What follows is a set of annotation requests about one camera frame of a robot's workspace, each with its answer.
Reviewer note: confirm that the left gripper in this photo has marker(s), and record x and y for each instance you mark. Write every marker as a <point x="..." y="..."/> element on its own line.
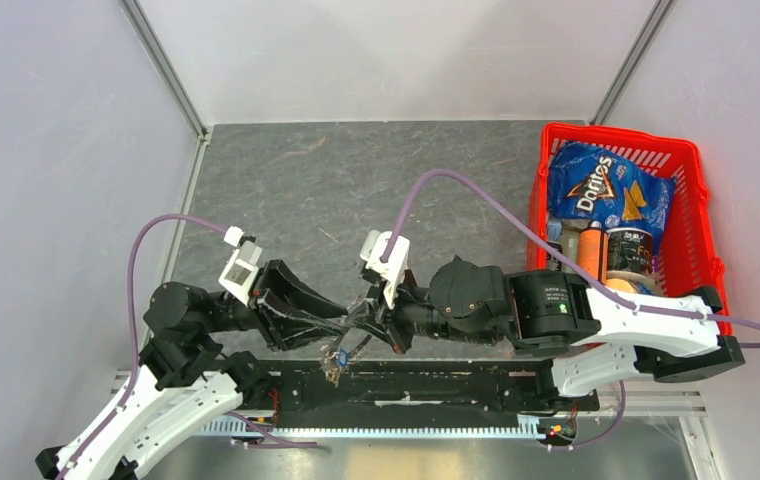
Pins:
<point x="275" y="311"/>

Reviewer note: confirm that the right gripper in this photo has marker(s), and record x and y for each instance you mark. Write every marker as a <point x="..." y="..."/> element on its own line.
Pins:
<point x="386" y="323"/>

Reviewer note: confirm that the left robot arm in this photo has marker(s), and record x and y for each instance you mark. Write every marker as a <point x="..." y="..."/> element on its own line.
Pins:
<point x="182" y="380"/>

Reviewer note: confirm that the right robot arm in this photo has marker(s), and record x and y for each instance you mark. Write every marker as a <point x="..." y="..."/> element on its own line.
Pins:
<point x="583" y="338"/>

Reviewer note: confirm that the orange bottle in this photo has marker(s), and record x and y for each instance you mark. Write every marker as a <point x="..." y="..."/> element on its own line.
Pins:
<point x="593" y="250"/>

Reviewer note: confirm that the yellow sponge ball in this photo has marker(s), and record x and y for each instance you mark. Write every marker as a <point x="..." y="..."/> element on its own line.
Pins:
<point x="622" y="285"/>

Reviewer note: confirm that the blue Doritos chip bag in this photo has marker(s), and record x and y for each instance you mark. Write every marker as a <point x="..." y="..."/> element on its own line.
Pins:
<point x="587" y="182"/>

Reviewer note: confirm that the black can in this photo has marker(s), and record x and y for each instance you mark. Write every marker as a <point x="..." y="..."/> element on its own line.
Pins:
<point x="630" y="250"/>

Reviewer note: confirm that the red plastic basket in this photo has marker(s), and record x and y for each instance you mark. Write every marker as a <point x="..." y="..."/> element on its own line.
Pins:
<point x="687" y="258"/>

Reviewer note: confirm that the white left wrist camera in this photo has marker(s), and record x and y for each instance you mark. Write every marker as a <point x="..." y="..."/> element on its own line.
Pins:
<point x="239" y="274"/>

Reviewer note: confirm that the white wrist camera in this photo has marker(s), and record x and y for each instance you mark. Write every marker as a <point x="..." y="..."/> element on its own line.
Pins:
<point x="239" y="274"/>
<point x="392" y="270"/>

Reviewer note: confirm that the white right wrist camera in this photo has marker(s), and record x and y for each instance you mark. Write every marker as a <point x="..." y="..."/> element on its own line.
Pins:
<point x="392" y="270"/>

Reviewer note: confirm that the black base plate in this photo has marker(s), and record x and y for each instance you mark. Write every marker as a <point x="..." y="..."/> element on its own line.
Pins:
<point x="410" y="394"/>

